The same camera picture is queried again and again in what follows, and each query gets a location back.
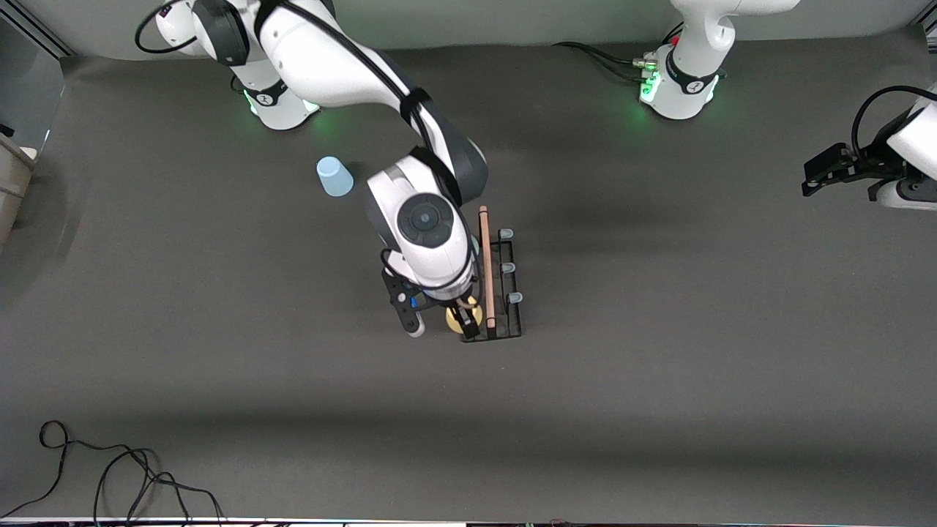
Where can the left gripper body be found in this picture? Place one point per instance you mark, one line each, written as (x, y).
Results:
(862, 165)

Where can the yellow plastic cup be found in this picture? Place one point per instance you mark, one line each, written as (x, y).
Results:
(452, 320)

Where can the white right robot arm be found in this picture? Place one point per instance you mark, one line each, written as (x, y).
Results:
(424, 219)

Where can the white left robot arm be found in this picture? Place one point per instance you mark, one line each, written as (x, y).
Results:
(695, 80)

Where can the light blue plastic cup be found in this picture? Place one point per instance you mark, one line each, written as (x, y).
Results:
(335, 179)

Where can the dark grey table mat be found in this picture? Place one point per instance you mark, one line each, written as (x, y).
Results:
(659, 366)

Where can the beige box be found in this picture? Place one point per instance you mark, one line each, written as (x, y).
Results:
(13, 190)

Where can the dark metal frame rail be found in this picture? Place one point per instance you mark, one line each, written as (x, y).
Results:
(928, 28)
(44, 31)

